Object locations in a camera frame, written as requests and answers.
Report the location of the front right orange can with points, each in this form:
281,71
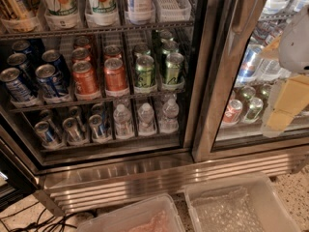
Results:
115,74

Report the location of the water bottle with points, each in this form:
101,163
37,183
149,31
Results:
146,120
123,122
169,117

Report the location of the back blue can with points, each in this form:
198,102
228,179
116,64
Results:
25,47

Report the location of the right clear plastic bin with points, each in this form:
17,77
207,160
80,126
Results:
244,203

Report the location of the silver blue can behind glass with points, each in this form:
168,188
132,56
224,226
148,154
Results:
250,62

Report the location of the bottom right slim can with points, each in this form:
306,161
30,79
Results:
99,127

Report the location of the clear plastic bin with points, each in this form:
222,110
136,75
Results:
244,203
156,214

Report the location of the middle right orange can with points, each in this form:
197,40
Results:
112,51

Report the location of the right water bottle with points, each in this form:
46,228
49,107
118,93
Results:
169,117

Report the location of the empty white shelf tray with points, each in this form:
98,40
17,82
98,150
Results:
172,10

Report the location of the front right blue can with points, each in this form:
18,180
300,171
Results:
52,82

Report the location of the bottom left slim can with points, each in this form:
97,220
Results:
46,133

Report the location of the front left blue can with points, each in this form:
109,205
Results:
17,85

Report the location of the left water bottle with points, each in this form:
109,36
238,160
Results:
123,122

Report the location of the gold can top shelf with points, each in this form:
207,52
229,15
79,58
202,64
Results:
16,9

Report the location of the steel fridge door frame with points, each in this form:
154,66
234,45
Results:
227,28

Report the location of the middle right blue can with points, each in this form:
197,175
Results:
55,58

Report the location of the front left orange can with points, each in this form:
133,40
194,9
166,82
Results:
85,78

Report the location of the slim can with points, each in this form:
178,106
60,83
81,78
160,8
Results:
46,133
73,130
99,127

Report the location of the steel fridge base grille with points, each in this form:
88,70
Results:
117,182

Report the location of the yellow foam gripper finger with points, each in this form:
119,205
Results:
287,99

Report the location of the middle left blue can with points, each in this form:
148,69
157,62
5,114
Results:
20,60

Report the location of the middle left orange can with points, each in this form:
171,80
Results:
81,54

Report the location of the orange can behind glass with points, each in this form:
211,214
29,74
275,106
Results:
232,112

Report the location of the left clear plastic bin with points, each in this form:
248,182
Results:
156,214

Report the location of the green can behind glass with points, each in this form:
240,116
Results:
255,106

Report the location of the middle water bottle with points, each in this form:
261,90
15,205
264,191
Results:
146,120

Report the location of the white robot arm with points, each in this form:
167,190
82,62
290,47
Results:
293,49

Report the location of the back orange can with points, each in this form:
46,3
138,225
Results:
83,41

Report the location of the bottom middle slim can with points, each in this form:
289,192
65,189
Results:
73,130

